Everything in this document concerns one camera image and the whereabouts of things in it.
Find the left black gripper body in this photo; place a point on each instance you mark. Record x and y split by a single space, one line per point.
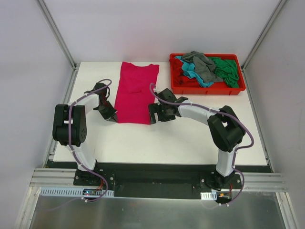
109 113

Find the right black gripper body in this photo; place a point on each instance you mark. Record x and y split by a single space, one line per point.
155 112

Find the magenta t shirt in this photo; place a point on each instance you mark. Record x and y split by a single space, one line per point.
133 94

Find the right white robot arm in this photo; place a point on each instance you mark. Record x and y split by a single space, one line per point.
225 128

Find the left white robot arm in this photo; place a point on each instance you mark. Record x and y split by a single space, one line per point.
70 125

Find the red t shirt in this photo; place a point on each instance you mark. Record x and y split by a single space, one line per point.
179 79

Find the teal t shirt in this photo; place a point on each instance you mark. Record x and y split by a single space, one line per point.
188 70

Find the red plastic bin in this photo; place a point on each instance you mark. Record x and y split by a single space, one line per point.
217 88

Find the grey t shirt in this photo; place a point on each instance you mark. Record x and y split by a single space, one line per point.
203 66

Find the green t shirt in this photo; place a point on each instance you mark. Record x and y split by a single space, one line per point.
226 70

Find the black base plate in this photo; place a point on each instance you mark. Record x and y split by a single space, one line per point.
157 180

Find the right white cable duct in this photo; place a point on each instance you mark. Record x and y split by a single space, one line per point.
209 195

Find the white cable duct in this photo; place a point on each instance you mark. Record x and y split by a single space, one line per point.
75 192
209 195

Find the left white cable duct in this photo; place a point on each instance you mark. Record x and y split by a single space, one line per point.
75 192

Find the left aluminium frame post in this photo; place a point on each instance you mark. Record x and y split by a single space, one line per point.
56 32

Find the aluminium frame post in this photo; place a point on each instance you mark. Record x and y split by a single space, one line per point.
270 22
56 32

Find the right aluminium frame post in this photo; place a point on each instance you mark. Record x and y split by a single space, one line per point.
270 22

